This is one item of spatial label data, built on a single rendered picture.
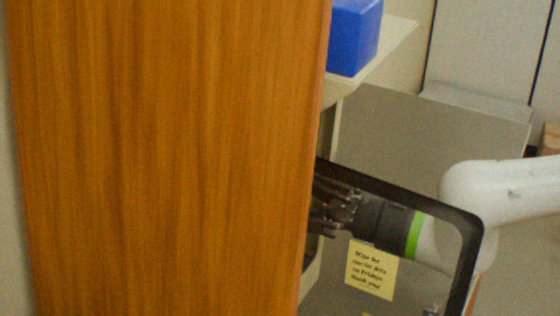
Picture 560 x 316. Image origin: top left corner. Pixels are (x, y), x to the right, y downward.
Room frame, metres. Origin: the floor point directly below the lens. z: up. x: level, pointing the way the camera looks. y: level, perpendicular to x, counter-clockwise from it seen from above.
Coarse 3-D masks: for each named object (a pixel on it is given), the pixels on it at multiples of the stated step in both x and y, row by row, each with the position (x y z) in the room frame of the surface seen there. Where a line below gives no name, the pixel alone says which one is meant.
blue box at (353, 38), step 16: (336, 0) 0.94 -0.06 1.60; (352, 0) 0.95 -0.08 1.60; (368, 0) 0.95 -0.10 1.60; (336, 16) 0.91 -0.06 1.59; (352, 16) 0.90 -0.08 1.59; (368, 16) 0.92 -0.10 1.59; (336, 32) 0.91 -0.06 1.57; (352, 32) 0.90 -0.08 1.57; (368, 32) 0.93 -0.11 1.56; (336, 48) 0.90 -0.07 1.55; (352, 48) 0.90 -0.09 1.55; (368, 48) 0.94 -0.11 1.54; (336, 64) 0.90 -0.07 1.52; (352, 64) 0.90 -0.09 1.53
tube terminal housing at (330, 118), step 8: (336, 104) 1.19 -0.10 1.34; (328, 112) 1.23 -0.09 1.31; (336, 112) 1.19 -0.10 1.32; (328, 120) 1.23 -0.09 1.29; (336, 120) 1.20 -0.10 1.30; (320, 128) 1.21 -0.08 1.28; (328, 128) 1.23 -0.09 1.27; (336, 128) 1.20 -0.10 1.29; (320, 136) 1.21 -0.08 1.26; (328, 136) 1.22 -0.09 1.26; (336, 136) 1.21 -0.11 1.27; (320, 144) 1.22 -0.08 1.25; (328, 144) 1.22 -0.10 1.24; (336, 144) 1.21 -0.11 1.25; (320, 152) 1.22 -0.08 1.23; (328, 152) 1.22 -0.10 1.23; (328, 160) 1.22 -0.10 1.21
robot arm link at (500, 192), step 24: (456, 168) 0.94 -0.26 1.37; (480, 168) 0.93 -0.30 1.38; (504, 168) 0.93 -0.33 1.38; (528, 168) 0.93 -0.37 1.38; (552, 168) 0.93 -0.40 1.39; (456, 192) 0.91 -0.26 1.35; (480, 192) 0.90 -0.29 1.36; (504, 192) 0.90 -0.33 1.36; (528, 192) 0.91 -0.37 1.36; (552, 192) 0.91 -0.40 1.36; (480, 216) 0.89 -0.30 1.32; (504, 216) 0.89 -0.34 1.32; (528, 216) 0.91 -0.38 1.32
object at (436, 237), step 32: (320, 160) 0.89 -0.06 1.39; (320, 192) 0.89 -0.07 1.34; (352, 192) 0.86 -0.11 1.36; (384, 192) 0.84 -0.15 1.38; (320, 224) 0.88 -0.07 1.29; (352, 224) 0.86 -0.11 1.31; (384, 224) 0.84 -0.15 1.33; (416, 224) 0.81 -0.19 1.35; (448, 224) 0.79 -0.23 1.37; (480, 224) 0.77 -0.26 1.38; (320, 256) 0.88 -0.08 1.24; (416, 256) 0.81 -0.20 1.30; (448, 256) 0.79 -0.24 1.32; (320, 288) 0.88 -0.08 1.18; (352, 288) 0.85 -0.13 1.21; (416, 288) 0.80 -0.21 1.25; (448, 288) 0.78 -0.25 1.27
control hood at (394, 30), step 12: (384, 24) 1.14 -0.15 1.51; (396, 24) 1.14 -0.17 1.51; (408, 24) 1.15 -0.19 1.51; (384, 36) 1.08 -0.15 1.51; (396, 36) 1.08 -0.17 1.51; (408, 36) 1.12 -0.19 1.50; (384, 48) 1.02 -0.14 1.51; (396, 48) 1.06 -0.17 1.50; (372, 60) 0.97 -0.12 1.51; (384, 60) 1.01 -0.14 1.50; (360, 72) 0.92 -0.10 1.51; (372, 72) 0.96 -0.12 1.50; (324, 84) 0.90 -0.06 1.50; (336, 84) 0.89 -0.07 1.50; (348, 84) 0.88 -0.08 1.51; (360, 84) 0.91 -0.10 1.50; (324, 96) 0.90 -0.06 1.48; (336, 96) 0.89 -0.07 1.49; (324, 108) 0.90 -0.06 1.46
